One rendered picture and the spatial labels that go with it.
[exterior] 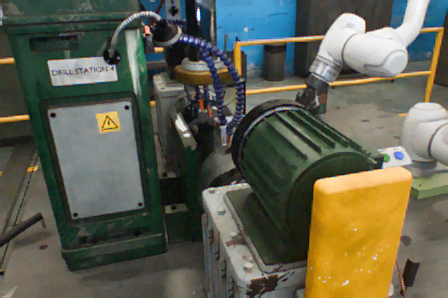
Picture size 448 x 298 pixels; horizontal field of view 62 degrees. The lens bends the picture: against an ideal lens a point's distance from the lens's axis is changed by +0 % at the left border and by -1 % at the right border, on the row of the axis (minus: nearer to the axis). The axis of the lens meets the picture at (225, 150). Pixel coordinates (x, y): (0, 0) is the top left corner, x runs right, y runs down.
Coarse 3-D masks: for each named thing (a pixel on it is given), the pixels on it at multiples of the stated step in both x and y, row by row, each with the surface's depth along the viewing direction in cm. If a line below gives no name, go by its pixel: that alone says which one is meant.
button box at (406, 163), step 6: (378, 150) 116; (384, 150) 117; (390, 150) 117; (396, 150) 117; (402, 150) 118; (390, 156) 116; (408, 156) 117; (384, 162) 114; (390, 162) 114; (396, 162) 115; (402, 162) 115; (408, 162) 115; (384, 168) 113; (408, 168) 117
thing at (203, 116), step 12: (180, 96) 154; (180, 108) 144; (204, 108) 143; (216, 108) 144; (228, 108) 146; (168, 120) 159; (192, 120) 144; (204, 120) 145; (192, 132) 142; (204, 132) 147; (204, 144) 149; (204, 156) 151
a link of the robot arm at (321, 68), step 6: (318, 60) 117; (324, 60) 116; (312, 66) 119; (318, 66) 117; (324, 66) 116; (330, 66) 116; (336, 66) 116; (312, 72) 119; (318, 72) 117; (324, 72) 116; (330, 72) 116; (336, 72) 117; (324, 78) 117; (330, 78) 117
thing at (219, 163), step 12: (228, 144) 103; (216, 156) 101; (228, 156) 98; (204, 168) 101; (216, 168) 96; (228, 168) 93; (204, 180) 98; (216, 180) 93; (228, 180) 89; (240, 180) 89
